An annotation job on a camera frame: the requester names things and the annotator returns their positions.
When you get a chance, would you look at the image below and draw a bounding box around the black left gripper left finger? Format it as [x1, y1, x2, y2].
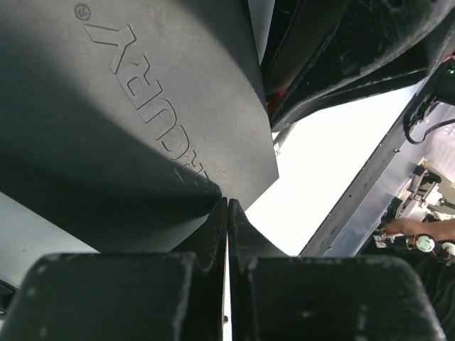
[1, 199, 228, 340]

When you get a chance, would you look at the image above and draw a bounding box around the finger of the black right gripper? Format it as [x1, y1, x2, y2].
[261, 0, 348, 94]
[269, 1, 454, 132]

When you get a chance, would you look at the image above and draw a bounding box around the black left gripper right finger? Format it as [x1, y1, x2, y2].
[227, 199, 446, 340]

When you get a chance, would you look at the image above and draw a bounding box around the black network switch box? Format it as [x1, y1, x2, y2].
[1, 1, 279, 252]

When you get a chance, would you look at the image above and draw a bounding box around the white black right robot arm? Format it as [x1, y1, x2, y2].
[261, 1, 454, 146]

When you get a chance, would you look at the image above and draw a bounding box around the person's hand in background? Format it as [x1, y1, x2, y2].
[385, 218, 455, 242]

